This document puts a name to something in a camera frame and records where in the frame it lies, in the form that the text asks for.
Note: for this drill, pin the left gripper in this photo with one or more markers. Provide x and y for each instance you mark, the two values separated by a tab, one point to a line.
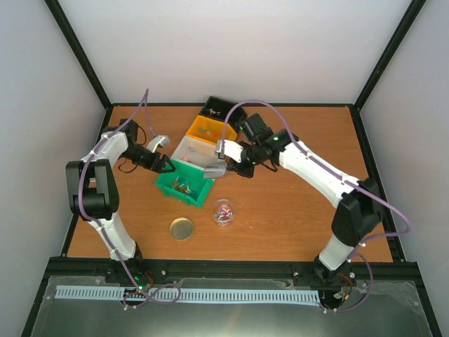
160	166

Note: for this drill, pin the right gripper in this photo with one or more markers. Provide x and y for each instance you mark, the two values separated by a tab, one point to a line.
247	173

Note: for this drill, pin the metal scoop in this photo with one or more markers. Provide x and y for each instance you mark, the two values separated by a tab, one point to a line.
215	170

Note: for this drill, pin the green plastic bin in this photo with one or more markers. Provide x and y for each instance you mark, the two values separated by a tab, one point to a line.
186	184

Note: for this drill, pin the white plastic bin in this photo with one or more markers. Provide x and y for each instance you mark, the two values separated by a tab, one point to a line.
196	153

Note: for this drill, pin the clear plastic jar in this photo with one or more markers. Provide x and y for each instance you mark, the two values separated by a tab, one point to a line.
223	212

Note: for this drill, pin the yellow plastic bin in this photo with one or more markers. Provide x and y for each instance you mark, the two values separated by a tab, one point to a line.
206	129

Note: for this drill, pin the gold jar lid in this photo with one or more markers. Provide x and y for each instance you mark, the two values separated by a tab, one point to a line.
181	229

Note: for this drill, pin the black plastic bin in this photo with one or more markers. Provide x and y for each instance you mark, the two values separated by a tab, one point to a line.
217	109

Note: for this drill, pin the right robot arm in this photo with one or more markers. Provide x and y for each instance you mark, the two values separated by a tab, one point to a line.
357	212

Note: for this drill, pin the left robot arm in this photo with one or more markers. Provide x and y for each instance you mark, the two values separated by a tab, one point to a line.
94	195

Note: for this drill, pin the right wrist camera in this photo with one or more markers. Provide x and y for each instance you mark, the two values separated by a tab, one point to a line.
229	149

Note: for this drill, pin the blue slotted cable duct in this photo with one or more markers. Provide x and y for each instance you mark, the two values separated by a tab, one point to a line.
191	296

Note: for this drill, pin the black aluminium front rail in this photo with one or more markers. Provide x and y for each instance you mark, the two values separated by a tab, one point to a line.
163	271

